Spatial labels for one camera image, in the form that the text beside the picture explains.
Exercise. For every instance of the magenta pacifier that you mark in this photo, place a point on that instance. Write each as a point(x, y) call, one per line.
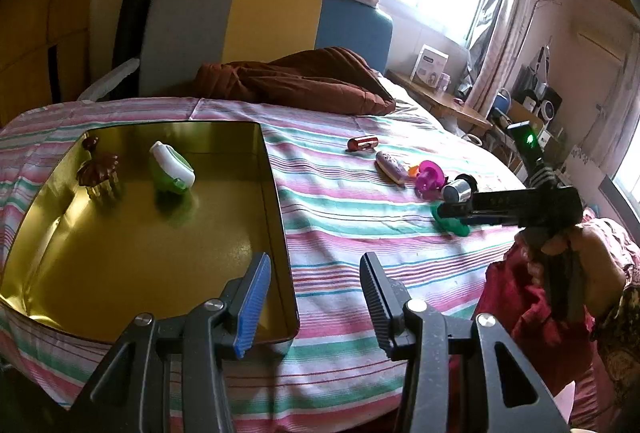
point(430, 178)

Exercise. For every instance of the white cardboard box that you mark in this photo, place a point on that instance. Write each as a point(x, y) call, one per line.
point(429, 63)

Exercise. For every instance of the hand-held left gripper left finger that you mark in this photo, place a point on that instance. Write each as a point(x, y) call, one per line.
point(252, 308)

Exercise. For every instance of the silver and black tube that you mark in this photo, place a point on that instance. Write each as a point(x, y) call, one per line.
point(454, 192)

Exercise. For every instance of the green plastic toy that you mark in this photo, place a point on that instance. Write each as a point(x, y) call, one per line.
point(450, 226)

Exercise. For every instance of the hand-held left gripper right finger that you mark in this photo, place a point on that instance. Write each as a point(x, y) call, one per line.
point(376, 305)

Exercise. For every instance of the grey white quilt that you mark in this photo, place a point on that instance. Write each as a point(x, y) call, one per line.
point(406, 102)

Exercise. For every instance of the gold tin box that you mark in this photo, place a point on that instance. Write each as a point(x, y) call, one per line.
point(150, 253)

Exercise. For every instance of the red clothing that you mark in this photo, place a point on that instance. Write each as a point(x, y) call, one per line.
point(525, 313)

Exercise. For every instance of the person's right hand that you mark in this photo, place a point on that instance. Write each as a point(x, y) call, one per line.
point(597, 263)

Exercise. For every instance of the grey lined curtain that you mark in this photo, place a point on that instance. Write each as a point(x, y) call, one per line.
point(492, 13)

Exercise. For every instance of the grey yellow blue headboard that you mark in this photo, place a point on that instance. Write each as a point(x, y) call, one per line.
point(270, 18)

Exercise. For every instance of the striped bed sheet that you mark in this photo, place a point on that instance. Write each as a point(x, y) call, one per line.
point(350, 223)

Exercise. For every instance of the black speaker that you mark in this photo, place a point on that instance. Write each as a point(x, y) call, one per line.
point(547, 105)

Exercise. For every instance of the brown quilted blanket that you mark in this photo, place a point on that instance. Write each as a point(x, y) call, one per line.
point(300, 78)

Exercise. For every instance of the green and white plastic case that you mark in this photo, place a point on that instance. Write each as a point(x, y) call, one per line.
point(172, 165)

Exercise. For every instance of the blue and white kettle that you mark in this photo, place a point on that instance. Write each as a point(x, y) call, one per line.
point(502, 100)

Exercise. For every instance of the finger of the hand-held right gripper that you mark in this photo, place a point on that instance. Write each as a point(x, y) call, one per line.
point(480, 215)

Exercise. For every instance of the purple oval brush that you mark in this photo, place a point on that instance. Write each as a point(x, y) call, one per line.
point(392, 168)

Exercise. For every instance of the brown cupcake toy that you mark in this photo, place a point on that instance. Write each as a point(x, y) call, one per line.
point(100, 175)

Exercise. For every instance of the wooden shelf with items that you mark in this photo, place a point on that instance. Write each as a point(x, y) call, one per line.
point(450, 105)

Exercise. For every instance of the dark red tube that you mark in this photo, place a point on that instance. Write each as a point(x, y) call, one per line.
point(362, 144)

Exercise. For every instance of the yellow wooden wardrobe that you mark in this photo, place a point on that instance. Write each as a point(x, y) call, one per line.
point(50, 13)

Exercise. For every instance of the small brown figurine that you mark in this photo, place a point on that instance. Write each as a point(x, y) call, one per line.
point(91, 143)

